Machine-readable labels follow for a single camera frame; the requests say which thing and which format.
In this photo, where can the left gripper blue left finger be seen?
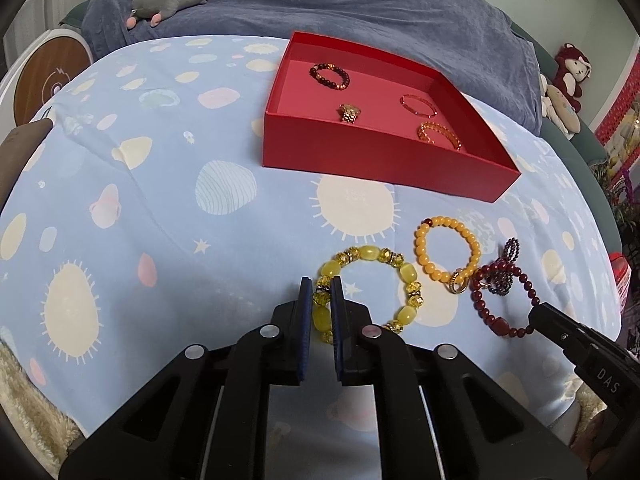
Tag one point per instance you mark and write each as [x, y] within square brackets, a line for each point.
[303, 315]

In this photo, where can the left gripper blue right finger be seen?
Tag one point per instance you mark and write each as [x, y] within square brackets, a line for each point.
[337, 317]

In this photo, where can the purple garnet bead strand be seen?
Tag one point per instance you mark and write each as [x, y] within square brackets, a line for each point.
[499, 278]

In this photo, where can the red jewelry box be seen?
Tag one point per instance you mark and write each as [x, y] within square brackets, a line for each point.
[454, 153]

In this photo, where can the gold hoop earring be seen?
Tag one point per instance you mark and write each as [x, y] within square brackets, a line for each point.
[458, 282]

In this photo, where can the light blue patterned bedsheet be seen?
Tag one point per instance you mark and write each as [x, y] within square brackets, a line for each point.
[145, 221]

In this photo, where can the thin red gold bangle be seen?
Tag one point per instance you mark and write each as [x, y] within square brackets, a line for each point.
[418, 105]

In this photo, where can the green sofa cushion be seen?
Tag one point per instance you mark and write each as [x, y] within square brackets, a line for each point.
[582, 155]

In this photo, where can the beige round plush toy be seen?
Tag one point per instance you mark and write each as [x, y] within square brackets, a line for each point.
[557, 109]

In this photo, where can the blue grey blanket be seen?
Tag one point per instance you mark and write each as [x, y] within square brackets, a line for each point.
[470, 41]

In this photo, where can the red monkey plush toy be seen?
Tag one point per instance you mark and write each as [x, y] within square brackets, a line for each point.
[573, 69]

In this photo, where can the brown flat board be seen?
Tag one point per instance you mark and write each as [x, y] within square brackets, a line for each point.
[16, 150]

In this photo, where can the white round wooden-top device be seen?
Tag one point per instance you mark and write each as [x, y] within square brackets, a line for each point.
[53, 60]

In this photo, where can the gold ornate ring charm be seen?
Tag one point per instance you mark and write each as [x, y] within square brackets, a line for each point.
[349, 113]

